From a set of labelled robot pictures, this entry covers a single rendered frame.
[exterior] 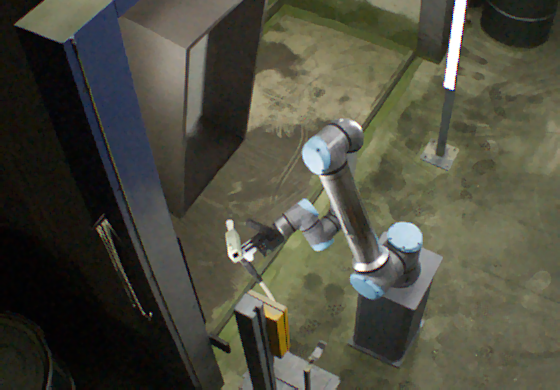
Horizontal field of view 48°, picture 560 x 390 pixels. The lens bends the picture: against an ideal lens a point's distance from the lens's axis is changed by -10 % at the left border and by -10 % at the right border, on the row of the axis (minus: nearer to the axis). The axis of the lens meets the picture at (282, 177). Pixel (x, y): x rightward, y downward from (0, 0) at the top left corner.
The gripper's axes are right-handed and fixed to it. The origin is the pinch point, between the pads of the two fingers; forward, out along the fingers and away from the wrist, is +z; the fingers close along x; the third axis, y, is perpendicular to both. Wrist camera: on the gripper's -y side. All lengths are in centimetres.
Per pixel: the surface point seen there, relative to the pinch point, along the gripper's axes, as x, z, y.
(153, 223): -66, 7, -43
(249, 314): -112, -6, -18
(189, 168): 79, 3, -28
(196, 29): -20, -39, -84
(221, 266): 81, 21, 25
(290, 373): -47, 7, 37
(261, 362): -95, 3, 3
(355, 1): 200, -148, -41
